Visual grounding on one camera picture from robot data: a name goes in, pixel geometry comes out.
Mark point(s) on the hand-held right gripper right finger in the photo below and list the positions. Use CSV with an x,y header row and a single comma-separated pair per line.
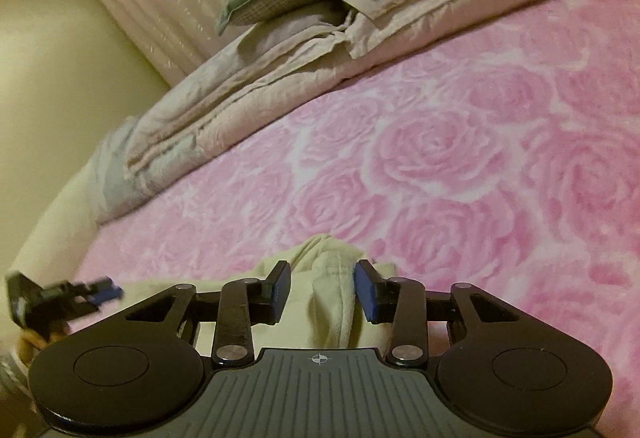
x,y
364,293

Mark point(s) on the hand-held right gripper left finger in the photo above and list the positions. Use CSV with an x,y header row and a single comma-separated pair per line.
x,y
282,290

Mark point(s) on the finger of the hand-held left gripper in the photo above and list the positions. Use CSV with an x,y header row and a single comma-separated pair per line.
x,y
107,295

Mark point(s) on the cream garment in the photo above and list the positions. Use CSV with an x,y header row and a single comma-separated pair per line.
x,y
330,298

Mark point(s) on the person's left hand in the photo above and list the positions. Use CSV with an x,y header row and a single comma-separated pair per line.
x,y
35,340

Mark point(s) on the pink floral blanket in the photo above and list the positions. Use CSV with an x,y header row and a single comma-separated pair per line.
x,y
450,153

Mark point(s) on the beige and grey folded quilt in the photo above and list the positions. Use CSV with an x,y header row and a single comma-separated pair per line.
x,y
310,63

